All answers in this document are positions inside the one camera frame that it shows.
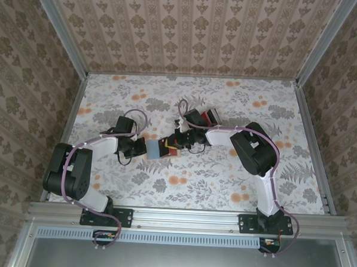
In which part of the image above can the grey slotted cable duct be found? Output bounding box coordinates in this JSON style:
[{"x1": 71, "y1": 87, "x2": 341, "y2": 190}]
[{"x1": 36, "y1": 225, "x2": 263, "y2": 250}]

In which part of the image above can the gripper thin black wire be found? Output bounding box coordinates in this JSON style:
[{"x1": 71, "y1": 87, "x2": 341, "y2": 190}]
[
  {"x1": 116, "y1": 152, "x2": 134, "y2": 168},
  {"x1": 188, "y1": 142, "x2": 206, "y2": 155}
]

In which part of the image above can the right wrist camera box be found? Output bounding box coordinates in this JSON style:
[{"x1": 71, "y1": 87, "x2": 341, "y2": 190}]
[{"x1": 183, "y1": 108, "x2": 207, "y2": 129}]

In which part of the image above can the thin aluminium table rail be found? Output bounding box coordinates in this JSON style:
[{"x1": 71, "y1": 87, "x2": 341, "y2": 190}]
[{"x1": 87, "y1": 67, "x2": 297, "y2": 85}]

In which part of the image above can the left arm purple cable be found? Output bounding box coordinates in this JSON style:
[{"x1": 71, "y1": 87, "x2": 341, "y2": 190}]
[{"x1": 57, "y1": 105, "x2": 153, "y2": 253}]

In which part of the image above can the aluminium lower frame rail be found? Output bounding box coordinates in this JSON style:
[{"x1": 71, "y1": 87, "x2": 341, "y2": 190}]
[
  {"x1": 332, "y1": 237, "x2": 357, "y2": 267},
  {"x1": 5, "y1": 220, "x2": 38, "y2": 267}
]

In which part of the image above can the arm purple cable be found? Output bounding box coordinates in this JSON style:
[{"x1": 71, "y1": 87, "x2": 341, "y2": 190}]
[
  {"x1": 57, "y1": 105, "x2": 153, "y2": 253},
  {"x1": 170, "y1": 98, "x2": 307, "y2": 260}
]

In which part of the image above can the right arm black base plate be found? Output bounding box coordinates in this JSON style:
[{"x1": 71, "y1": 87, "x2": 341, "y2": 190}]
[{"x1": 237, "y1": 213, "x2": 295, "y2": 238}]

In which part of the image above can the red tray box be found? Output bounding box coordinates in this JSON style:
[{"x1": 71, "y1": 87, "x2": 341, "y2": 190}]
[{"x1": 199, "y1": 108, "x2": 223, "y2": 127}]

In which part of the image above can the left gripper thin black wire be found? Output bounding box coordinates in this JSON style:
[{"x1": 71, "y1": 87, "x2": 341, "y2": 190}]
[{"x1": 116, "y1": 152, "x2": 134, "y2": 168}]

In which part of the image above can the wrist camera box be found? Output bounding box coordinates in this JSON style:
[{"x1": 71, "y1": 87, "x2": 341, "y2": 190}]
[
  {"x1": 114, "y1": 115, "x2": 139, "y2": 136},
  {"x1": 183, "y1": 108, "x2": 207, "y2": 129}
]

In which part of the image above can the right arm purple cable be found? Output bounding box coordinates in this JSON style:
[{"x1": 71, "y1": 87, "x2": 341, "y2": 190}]
[{"x1": 170, "y1": 98, "x2": 307, "y2": 260}]

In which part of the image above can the beige leather card holder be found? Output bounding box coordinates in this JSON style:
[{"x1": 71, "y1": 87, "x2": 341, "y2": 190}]
[{"x1": 145, "y1": 137, "x2": 184, "y2": 164}]

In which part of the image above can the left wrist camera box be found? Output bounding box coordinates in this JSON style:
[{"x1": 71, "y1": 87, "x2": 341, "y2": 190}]
[{"x1": 114, "y1": 115, "x2": 139, "y2": 136}]

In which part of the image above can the red VIP card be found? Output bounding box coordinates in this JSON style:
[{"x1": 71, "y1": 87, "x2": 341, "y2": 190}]
[{"x1": 203, "y1": 111, "x2": 219, "y2": 125}]

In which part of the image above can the aluminium frame post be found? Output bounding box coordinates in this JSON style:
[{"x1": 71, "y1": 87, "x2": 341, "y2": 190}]
[
  {"x1": 294, "y1": 0, "x2": 357, "y2": 90},
  {"x1": 23, "y1": 0, "x2": 94, "y2": 79}
]

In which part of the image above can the aluminium table side rail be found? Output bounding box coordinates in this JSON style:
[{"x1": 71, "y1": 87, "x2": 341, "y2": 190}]
[
  {"x1": 39, "y1": 71, "x2": 89, "y2": 204},
  {"x1": 288, "y1": 81, "x2": 344, "y2": 217}
]

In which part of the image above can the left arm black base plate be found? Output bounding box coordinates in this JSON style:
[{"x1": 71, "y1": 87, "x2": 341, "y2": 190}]
[{"x1": 79, "y1": 205, "x2": 134, "y2": 229}]

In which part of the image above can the wide aluminium mounting rail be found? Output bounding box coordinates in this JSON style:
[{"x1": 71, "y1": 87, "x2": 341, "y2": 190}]
[{"x1": 26, "y1": 199, "x2": 348, "y2": 240}]

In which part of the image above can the right gripper thin black wire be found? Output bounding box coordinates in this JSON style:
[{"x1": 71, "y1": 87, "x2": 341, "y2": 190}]
[{"x1": 188, "y1": 142, "x2": 206, "y2": 155}]

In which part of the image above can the grey metal sheet panel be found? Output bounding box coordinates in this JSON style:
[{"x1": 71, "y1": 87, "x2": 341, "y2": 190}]
[{"x1": 24, "y1": 235, "x2": 351, "y2": 267}]

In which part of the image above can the right wrist white bracket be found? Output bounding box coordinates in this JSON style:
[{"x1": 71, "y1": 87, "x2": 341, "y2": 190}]
[{"x1": 173, "y1": 118, "x2": 190, "y2": 133}]

